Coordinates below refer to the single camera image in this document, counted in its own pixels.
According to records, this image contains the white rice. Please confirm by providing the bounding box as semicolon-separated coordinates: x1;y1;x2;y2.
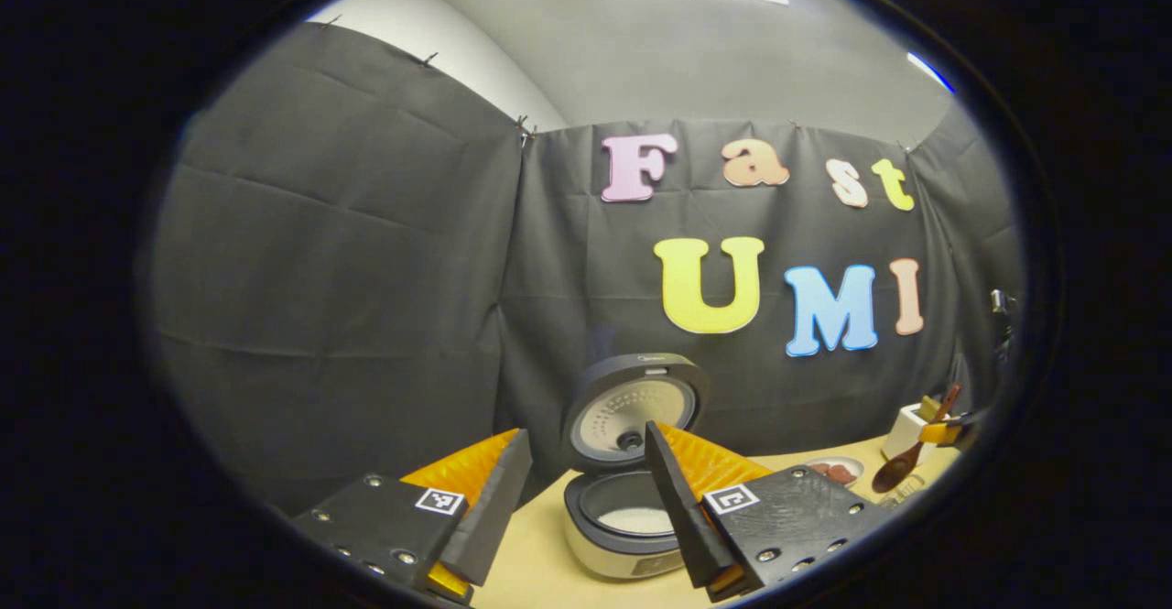
600;506;677;537

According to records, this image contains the brown wooden spoon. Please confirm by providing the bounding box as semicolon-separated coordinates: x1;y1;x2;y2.
870;383;962;495

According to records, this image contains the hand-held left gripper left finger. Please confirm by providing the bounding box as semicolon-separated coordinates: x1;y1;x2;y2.
293;428;534;605

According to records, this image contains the white round plate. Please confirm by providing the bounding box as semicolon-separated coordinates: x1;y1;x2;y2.
806;456;865;488

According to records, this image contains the white toaster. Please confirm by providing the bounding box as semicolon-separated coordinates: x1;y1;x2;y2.
884;403;939;462

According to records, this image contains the black backdrop cloth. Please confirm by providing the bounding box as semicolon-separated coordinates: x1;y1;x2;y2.
146;21;1022;518

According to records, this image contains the dark grey rice cooker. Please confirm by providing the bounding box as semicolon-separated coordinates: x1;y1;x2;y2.
560;353;711;581

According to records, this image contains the small ceiling light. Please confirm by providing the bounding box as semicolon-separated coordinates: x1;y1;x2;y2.
906;50;955;94

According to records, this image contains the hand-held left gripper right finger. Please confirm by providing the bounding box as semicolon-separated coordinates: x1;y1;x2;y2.
644;421;894;603

